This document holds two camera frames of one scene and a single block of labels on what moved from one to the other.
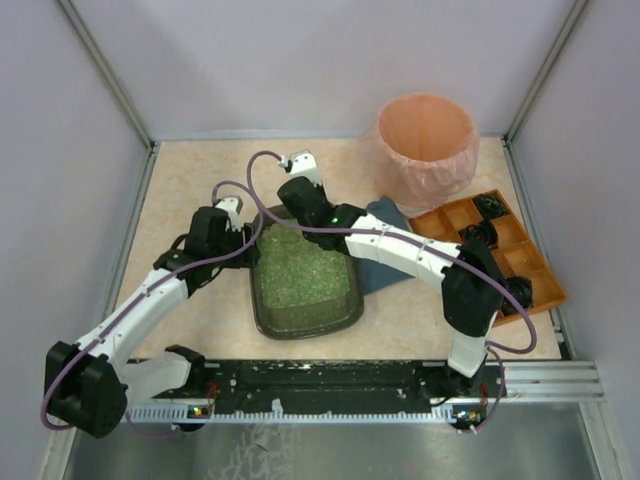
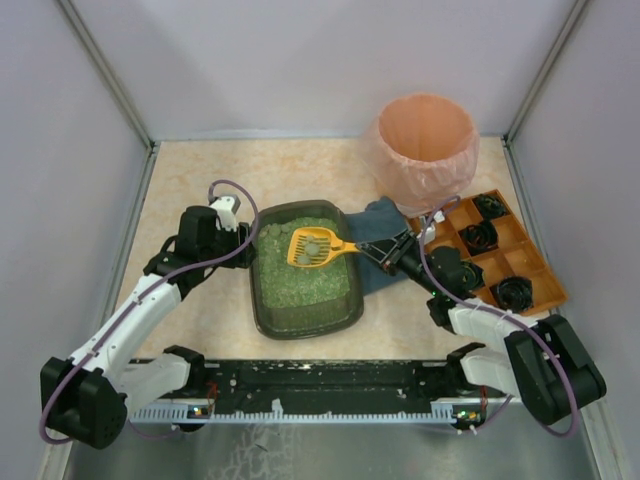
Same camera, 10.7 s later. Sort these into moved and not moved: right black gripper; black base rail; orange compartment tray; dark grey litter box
Moved: right black gripper
Not moved: orange compartment tray; black base rail; dark grey litter box
